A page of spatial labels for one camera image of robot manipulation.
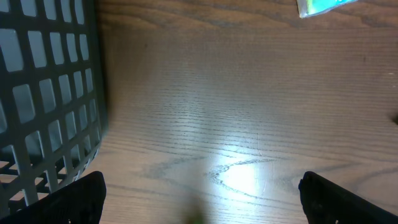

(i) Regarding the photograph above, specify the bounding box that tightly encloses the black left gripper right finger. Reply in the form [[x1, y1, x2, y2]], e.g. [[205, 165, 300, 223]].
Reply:
[[298, 171, 397, 224]]

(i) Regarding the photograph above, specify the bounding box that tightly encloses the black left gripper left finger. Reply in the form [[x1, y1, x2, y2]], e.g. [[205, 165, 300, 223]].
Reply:
[[1, 171, 106, 224]]

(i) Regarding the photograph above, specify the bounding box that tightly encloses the grey plastic mesh basket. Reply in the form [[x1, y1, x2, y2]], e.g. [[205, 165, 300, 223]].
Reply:
[[1, 0, 108, 217]]

